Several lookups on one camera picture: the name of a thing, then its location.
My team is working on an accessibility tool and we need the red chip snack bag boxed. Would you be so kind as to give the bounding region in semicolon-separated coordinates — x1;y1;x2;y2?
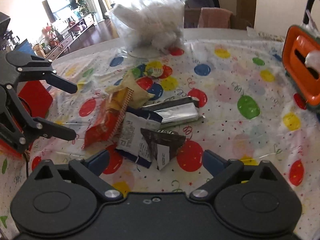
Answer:
82;87;133;149

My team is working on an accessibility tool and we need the silver foil snack bar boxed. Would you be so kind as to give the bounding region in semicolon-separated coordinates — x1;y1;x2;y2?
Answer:
142;96;204;128

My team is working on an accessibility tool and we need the pale yellow snack wrapper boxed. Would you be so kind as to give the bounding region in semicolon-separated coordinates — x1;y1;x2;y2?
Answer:
105;70;155;109

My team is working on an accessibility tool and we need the red cardboard box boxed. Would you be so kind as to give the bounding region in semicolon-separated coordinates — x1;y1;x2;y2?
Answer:
1;81;53;158

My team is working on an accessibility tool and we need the wooden tv console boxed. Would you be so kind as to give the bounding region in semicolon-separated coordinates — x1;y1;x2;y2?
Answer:
32;12;96;61

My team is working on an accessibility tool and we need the balloon pattern tablecloth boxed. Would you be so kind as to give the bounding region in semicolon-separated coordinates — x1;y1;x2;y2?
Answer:
1;40;319;239

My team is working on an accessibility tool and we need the television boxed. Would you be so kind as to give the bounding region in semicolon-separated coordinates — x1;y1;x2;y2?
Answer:
42;0;78;23

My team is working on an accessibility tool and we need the green potted plant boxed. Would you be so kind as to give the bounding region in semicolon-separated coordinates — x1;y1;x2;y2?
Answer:
77;0;96;16

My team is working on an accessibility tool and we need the clear plastic cup with bag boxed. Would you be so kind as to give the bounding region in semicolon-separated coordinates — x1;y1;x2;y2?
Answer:
109;0;187;59

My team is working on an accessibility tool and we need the orange tissue box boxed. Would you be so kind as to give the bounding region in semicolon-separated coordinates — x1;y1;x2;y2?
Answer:
282;25;319;111

